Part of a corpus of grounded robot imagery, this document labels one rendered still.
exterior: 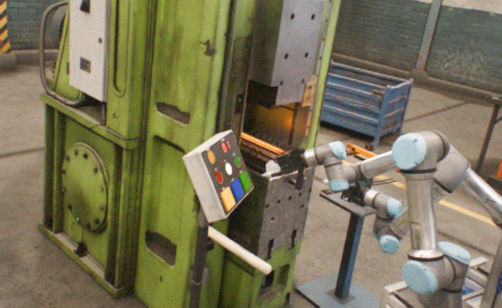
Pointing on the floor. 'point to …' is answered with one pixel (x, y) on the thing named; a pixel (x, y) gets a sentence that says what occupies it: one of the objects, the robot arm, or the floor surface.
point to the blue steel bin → (365, 101)
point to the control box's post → (199, 259)
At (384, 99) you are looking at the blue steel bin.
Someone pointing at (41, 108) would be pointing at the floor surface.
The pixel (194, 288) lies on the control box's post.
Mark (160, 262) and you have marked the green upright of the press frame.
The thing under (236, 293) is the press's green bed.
